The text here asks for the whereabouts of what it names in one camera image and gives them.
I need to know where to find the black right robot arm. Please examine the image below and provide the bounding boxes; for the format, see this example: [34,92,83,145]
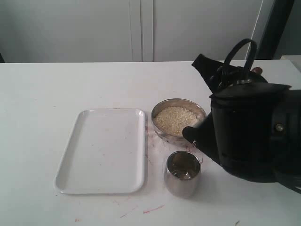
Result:
[182,55,301,193]

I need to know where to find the steel bowl of rice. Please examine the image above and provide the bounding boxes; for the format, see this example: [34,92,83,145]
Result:
[151,98,206,146]

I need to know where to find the stainless steel cup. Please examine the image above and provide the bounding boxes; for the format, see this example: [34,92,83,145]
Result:
[164,151,201,198]

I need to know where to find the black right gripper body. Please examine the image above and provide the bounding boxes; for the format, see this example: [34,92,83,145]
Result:
[210,82,290,182]

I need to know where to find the white cabinet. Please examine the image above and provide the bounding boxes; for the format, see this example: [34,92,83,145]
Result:
[0,0,275,63]

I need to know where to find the white rectangular plastic tray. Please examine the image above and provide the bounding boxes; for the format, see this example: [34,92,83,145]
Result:
[54,108,147,194]

